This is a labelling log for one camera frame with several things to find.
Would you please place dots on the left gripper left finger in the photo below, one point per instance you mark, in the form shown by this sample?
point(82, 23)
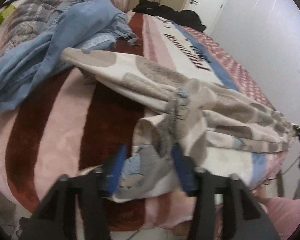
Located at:
point(55, 216)

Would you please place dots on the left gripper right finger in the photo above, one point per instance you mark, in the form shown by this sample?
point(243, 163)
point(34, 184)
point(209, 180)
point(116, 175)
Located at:
point(242, 217)

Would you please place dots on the beige bear print pants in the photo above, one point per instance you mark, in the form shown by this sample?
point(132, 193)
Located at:
point(199, 116)

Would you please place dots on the striped pink bed blanket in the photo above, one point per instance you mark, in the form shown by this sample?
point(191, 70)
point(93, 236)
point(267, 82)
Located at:
point(73, 123)

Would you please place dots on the black clothes pile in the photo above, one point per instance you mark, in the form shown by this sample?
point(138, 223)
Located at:
point(187, 18)

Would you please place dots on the white door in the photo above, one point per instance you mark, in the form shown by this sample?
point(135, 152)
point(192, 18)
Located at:
point(205, 2)

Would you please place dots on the pink plaid duvet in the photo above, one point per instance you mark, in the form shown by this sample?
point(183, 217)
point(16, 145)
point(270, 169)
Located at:
point(29, 19)

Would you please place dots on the blue denim jeans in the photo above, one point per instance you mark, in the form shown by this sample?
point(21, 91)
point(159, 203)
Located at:
point(82, 24)

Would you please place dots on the green plush toy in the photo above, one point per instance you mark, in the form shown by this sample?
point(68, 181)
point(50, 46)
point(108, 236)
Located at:
point(6, 11)

